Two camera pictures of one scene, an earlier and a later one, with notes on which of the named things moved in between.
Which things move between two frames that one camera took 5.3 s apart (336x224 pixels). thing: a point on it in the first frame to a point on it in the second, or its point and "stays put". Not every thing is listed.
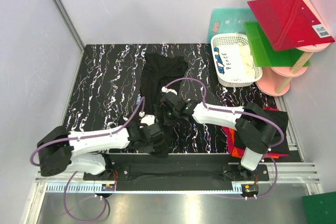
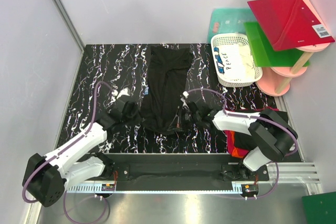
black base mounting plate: x=183 y=168 stays put
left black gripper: x=147 y=149 to x=138 y=116
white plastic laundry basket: x=232 y=60 stays put
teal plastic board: x=229 y=20 stays put
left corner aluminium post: x=59 y=4 stays put
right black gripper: x=161 y=107 to x=187 y=110
